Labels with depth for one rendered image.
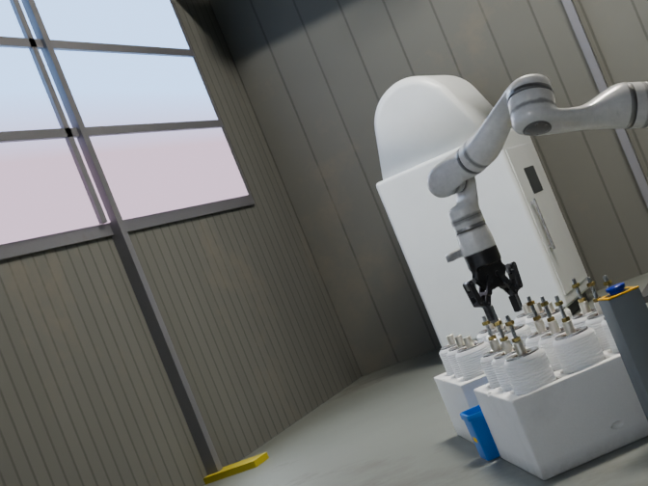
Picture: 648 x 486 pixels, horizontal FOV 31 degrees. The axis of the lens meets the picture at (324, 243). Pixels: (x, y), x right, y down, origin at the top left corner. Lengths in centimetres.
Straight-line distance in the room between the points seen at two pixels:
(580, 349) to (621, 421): 17
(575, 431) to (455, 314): 271
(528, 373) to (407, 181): 273
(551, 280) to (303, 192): 166
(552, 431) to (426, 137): 282
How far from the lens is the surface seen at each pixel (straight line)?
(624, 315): 243
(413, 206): 520
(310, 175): 615
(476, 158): 245
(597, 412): 256
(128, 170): 488
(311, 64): 613
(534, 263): 507
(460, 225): 254
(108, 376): 429
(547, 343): 269
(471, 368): 308
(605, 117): 235
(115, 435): 422
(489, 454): 294
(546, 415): 253
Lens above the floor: 58
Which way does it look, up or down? 1 degrees up
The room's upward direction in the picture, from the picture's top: 22 degrees counter-clockwise
